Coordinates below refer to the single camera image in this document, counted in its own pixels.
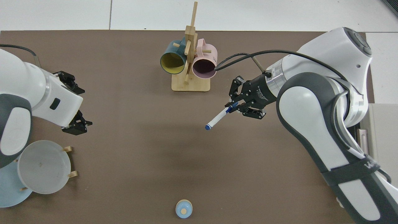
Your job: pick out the grey plate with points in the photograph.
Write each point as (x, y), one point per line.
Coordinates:
(43, 168)

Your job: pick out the wooden cup stand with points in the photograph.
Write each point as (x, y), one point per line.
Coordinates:
(191, 85)

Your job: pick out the black flat object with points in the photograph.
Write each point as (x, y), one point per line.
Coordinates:
(392, 5)

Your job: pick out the small blue round thing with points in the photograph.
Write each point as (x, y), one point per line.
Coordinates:
(183, 209)

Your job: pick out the dark teal cup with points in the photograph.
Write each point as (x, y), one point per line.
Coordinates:
(169, 49)

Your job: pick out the pale toaster oven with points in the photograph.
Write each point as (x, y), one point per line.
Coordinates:
(382, 130)

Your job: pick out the pink cup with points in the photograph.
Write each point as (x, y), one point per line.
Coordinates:
(210, 56)

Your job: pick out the light blue plate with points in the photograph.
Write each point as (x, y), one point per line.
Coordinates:
(9, 193)

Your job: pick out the brown table cloth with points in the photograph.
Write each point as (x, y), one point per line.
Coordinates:
(140, 140)

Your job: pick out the white marker with blue cap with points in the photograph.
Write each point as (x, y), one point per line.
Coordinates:
(217, 119)

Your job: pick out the wooden plate rack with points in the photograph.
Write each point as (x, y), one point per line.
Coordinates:
(70, 149)

